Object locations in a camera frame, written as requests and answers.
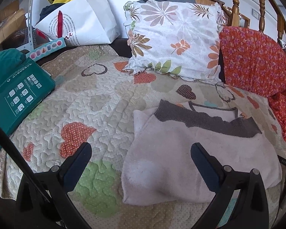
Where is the pale pink sweater grey trim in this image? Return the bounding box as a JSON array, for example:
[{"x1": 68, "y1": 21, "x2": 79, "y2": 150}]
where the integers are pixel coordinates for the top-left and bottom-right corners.
[{"x1": 121, "y1": 100, "x2": 282, "y2": 206}]

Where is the heart patterned quilt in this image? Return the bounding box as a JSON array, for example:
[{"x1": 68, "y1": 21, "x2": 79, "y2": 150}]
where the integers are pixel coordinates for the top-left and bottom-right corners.
[{"x1": 11, "y1": 46, "x2": 286, "y2": 228}]

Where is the red floral pillow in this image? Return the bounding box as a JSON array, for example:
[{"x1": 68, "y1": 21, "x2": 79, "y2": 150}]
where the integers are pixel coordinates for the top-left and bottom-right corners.
[{"x1": 219, "y1": 26, "x2": 286, "y2": 97}]

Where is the light blue shapes box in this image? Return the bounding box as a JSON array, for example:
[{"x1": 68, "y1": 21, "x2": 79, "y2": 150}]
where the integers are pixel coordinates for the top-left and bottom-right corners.
[{"x1": 26, "y1": 37, "x2": 67, "y2": 61}]

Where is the white floral pillow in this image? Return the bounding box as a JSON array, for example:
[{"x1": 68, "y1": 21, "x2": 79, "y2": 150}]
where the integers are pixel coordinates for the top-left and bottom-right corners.
[{"x1": 124, "y1": 0, "x2": 226, "y2": 84}]

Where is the white paper bag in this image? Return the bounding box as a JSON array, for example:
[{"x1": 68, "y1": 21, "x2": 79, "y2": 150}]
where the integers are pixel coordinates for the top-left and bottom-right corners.
[{"x1": 35, "y1": 0, "x2": 120, "y2": 46}]

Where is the black cable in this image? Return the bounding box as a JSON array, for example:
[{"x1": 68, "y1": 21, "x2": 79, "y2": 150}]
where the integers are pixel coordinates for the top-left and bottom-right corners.
[{"x1": 0, "y1": 117, "x2": 91, "y2": 229}]

